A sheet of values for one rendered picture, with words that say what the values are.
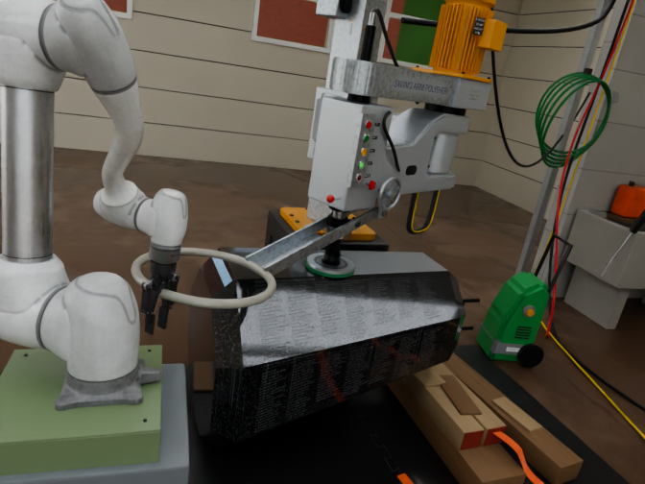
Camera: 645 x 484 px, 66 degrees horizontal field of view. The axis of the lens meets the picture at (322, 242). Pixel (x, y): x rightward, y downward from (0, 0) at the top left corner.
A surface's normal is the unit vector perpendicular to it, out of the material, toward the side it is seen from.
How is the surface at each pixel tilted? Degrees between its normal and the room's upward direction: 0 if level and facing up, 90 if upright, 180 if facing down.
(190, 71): 90
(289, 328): 45
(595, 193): 90
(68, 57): 122
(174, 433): 0
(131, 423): 3
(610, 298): 90
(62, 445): 90
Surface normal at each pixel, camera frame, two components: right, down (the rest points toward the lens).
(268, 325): 0.40, -0.40
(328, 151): -0.69, 0.14
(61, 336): -0.25, 0.21
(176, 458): 0.15, -0.93
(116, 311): 0.73, -0.05
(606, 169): 0.28, 0.36
